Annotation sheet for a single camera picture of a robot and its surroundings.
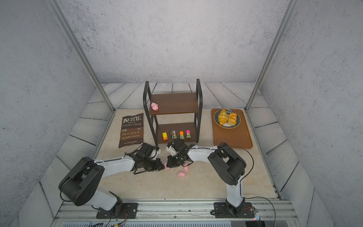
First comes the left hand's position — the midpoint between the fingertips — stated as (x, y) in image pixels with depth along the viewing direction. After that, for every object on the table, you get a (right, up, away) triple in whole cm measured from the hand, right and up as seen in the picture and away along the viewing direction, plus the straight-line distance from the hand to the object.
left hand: (166, 168), depth 87 cm
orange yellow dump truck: (-2, +18, +10) cm, 21 cm away
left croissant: (+40, +31, +21) cm, 55 cm away
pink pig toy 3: (+12, 0, -1) cm, 12 cm away
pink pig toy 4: (+10, -2, -3) cm, 10 cm away
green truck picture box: (+4, +19, +14) cm, 24 cm away
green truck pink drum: (+14, +20, +11) cm, 27 cm away
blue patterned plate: (+43, +25, +21) cm, 54 cm away
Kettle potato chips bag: (-28, +22, +20) cm, 41 cm away
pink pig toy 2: (0, +1, 0) cm, 1 cm away
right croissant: (+47, +30, +20) cm, 59 cm away
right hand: (+1, +1, 0) cm, 1 cm away
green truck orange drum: (+9, +19, +11) cm, 24 cm away
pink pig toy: (-4, +37, -12) cm, 39 cm away
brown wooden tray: (+50, +17, +16) cm, 55 cm away
